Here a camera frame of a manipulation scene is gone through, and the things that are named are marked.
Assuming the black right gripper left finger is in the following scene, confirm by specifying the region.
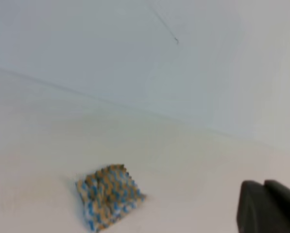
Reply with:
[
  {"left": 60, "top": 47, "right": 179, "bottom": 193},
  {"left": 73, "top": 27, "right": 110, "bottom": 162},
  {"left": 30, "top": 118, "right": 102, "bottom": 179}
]
[{"left": 237, "top": 181, "right": 290, "bottom": 233}]

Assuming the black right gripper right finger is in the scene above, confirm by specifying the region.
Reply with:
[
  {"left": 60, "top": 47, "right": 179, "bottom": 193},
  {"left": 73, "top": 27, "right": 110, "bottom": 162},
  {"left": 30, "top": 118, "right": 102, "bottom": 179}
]
[{"left": 264, "top": 180, "right": 290, "bottom": 222}]

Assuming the blue and tan striped rag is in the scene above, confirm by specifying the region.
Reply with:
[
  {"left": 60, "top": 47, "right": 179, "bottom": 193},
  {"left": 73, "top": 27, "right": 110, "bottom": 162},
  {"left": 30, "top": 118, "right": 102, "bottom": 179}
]
[{"left": 75, "top": 164, "right": 146, "bottom": 233}]

